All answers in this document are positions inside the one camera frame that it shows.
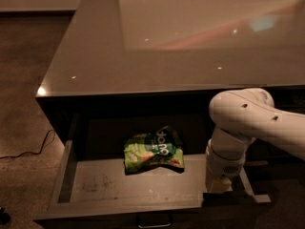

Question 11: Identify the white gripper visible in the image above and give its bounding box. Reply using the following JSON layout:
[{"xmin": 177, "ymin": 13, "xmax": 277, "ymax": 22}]
[{"xmin": 206, "ymin": 140, "xmax": 245, "ymax": 194}]

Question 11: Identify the grey drawer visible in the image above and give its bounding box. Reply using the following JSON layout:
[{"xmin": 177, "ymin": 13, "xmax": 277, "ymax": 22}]
[{"xmin": 34, "ymin": 114, "xmax": 271, "ymax": 229}]

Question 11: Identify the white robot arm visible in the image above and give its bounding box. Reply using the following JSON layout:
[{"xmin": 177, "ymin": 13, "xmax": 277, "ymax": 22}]
[{"xmin": 206, "ymin": 88, "xmax": 305, "ymax": 194}]

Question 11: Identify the dark cabinet with glossy top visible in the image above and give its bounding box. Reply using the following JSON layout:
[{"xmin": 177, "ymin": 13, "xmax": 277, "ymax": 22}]
[{"xmin": 36, "ymin": 0, "xmax": 305, "ymax": 155}]

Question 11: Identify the green snack bag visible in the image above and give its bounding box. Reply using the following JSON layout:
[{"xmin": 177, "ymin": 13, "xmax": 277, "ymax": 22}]
[{"xmin": 124, "ymin": 126, "xmax": 185, "ymax": 175}]

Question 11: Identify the black plug on floor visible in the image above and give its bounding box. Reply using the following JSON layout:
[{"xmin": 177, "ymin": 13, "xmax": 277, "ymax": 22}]
[{"xmin": 0, "ymin": 207, "xmax": 10, "ymax": 224}]

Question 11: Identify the thin black floor cable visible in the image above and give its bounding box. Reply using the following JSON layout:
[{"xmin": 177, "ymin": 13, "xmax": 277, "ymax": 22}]
[{"xmin": 0, "ymin": 129, "xmax": 57, "ymax": 160}]

